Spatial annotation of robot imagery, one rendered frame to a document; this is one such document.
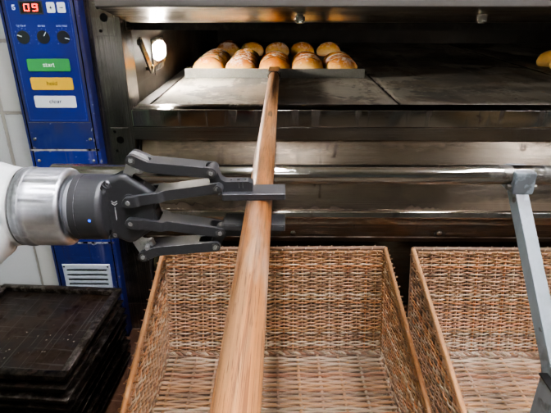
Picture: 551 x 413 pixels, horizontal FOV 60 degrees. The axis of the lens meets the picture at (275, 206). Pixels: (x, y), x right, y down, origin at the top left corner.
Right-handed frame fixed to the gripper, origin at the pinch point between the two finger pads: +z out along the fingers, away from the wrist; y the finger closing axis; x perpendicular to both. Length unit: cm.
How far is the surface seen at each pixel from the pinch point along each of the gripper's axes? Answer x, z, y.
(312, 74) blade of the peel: -100, 12, 0
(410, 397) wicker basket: -21, 29, 51
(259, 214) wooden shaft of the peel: 5.0, 0.7, -1.4
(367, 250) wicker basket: -52, 24, 35
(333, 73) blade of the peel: -100, 19, 0
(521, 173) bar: -17.6, 38.7, 2.1
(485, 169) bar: -18.8, 33.8, 1.9
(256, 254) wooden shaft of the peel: 13.2, 0.8, -1.4
